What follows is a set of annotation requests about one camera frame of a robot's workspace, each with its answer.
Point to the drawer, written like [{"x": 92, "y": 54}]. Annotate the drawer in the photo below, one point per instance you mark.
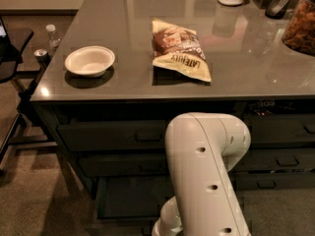
[
  {"x": 282, "y": 129},
  {"x": 123, "y": 164},
  {"x": 113, "y": 135},
  {"x": 273, "y": 181},
  {"x": 128, "y": 206},
  {"x": 268, "y": 160}
]

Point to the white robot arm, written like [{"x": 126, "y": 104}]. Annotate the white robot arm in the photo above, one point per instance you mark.
[{"x": 201, "y": 148}]

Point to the dark drawer cabinet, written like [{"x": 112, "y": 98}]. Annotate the dark drawer cabinet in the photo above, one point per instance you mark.
[{"x": 253, "y": 72}]

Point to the yellow brown chip bag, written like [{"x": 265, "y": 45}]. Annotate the yellow brown chip bag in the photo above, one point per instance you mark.
[{"x": 178, "y": 49}]

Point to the white paper bowl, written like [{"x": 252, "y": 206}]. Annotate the white paper bowl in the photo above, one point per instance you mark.
[{"x": 90, "y": 61}]

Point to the clear plastic water bottle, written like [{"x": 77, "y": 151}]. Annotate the clear plastic water bottle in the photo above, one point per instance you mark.
[{"x": 54, "y": 38}]

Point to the silver soda can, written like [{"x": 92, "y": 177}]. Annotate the silver soda can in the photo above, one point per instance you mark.
[{"x": 42, "y": 57}]

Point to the black side chair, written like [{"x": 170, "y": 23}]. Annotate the black side chair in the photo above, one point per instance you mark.
[{"x": 27, "y": 129}]

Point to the glass jar of snacks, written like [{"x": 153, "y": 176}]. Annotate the glass jar of snacks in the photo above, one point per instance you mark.
[{"x": 299, "y": 34}]

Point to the black container with scoop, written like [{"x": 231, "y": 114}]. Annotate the black container with scoop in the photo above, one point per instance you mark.
[{"x": 277, "y": 9}]

